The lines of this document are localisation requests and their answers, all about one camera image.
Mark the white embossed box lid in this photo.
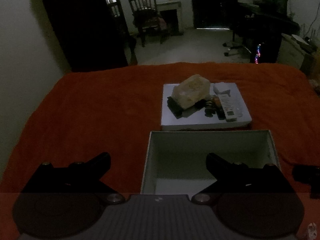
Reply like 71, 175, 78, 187
160, 82, 252, 132

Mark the office chair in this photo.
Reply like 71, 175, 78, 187
222, 29, 253, 57

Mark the small white box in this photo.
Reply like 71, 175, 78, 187
213, 83, 231, 95

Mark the white side table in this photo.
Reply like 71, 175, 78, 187
156, 1, 185, 34

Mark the dark desk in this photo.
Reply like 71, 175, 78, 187
237, 1, 300, 63

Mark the white remote control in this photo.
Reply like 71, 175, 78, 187
218, 94, 238, 122

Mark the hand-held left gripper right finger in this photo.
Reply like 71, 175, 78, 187
191, 152, 295, 205

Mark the orange blanket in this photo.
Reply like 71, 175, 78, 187
0, 62, 320, 240

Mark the black and orange lighter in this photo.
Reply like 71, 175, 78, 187
212, 96, 225, 119

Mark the dark wardrobe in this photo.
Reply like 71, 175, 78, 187
36, 0, 138, 72

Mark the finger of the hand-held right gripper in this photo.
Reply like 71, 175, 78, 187
292, 165, 320, 198

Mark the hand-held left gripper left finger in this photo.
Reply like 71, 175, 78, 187
21, 152, 125, 205

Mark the dark door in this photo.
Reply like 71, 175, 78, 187
189, 0, 238, 29

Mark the computer tower with coloured lights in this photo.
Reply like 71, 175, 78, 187
251, 36, 282, 64

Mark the white cardboard box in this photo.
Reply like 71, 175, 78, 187
140, 129, 281, 196

